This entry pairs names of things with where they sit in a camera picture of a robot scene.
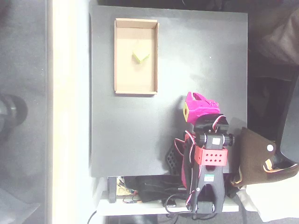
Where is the brown felt bag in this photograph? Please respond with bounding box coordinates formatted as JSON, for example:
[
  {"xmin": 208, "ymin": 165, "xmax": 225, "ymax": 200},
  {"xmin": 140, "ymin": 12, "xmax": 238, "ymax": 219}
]
[{"xmin": 230, "ymin": 126, "xmax": 299, "ymax": 188}]

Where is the black looped cable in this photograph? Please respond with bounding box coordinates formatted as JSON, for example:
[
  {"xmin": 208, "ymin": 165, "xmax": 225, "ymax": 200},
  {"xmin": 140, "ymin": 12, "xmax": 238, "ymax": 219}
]
[{"xmin": 163, "ymin": 195, "xmax": 221, "ymax": 220}]

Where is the white shelf board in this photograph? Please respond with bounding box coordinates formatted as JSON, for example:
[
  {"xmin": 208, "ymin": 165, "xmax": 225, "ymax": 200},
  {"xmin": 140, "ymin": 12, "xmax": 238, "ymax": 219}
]
[{"xmin": 97, "ymin": 190, "xmax": 239, "ymax": 217}]

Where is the yellow square mount with hole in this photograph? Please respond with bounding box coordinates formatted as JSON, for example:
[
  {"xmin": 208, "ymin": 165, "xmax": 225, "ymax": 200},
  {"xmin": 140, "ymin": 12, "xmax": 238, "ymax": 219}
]
[{"xmin": 182, "ymin": 103, "xmax": 190, "ymax": 122}]

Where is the black power adapter bundle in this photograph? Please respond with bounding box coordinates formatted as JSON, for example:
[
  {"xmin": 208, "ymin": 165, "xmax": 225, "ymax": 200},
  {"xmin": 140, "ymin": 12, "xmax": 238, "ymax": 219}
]
[{"xmin": 136, "ymin": 176, "xmax": 189, "ymax": 203}]

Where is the green cube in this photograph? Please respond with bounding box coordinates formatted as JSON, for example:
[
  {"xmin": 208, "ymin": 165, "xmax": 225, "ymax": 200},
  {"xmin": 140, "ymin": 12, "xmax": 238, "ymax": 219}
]
[{"xmin": 132, "ymin": 43, "xmax": 151, "ymax": 64}]

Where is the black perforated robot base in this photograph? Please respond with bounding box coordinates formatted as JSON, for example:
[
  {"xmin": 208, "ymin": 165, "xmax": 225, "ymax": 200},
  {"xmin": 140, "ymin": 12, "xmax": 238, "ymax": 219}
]
[{"xmin": 164, "ymin": 145, "xmax": 185, "ymax": 176}]

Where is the white sheet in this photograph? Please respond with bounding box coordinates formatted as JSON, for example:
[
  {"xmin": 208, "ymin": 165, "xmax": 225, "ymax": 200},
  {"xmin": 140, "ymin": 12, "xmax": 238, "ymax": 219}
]
[{"xmin": 235, "ymin": 179, "xmax": 299, "ymax": 223}]

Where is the black round object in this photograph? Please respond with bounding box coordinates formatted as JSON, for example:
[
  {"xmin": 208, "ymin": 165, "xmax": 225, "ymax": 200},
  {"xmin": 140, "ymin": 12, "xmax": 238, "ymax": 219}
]
[{"xmin": 0, "ymin": 94, "xmax": 28, "ymax": 141}]

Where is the black hanging cable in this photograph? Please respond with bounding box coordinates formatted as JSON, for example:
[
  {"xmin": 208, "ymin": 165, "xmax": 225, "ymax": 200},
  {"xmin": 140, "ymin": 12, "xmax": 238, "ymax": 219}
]
[{"xmin": 87, "ymin": 210, "xmax": 98, "ymax": 224}]

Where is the shallow cardboard box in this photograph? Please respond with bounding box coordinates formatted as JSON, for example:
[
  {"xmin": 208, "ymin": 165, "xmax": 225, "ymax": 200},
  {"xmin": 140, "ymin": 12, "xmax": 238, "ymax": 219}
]
[{"xmin": 114, "ymin": 18, "xmax": 159, "ymax": 95}]

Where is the small circuit board with wires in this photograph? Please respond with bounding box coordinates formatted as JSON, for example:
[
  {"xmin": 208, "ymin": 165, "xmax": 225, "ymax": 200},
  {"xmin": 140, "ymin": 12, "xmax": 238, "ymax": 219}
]
[{"xmin": 122, "ymin": 195, "xmax": 142, "ymax": 204}]

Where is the black chair part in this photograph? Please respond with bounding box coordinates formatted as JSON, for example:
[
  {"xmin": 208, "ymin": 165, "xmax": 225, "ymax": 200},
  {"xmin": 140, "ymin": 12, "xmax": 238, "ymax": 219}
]
[{"xmin": 274, "ymin": 79, "xmax": 299, "ymax": 168}]

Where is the dark brown cloth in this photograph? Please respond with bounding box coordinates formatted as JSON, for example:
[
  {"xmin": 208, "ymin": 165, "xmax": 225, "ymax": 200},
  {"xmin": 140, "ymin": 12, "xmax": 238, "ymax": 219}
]
[{"xmin": 247, "ymin": 0, "xmax": 299, "ymax": 65}]

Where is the small wooden piece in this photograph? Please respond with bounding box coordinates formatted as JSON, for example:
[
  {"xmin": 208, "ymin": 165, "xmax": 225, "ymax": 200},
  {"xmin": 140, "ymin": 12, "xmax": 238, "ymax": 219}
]
[{"xmin": 116, "ymin": 184, "xmax": 130, "ymax": 196}]

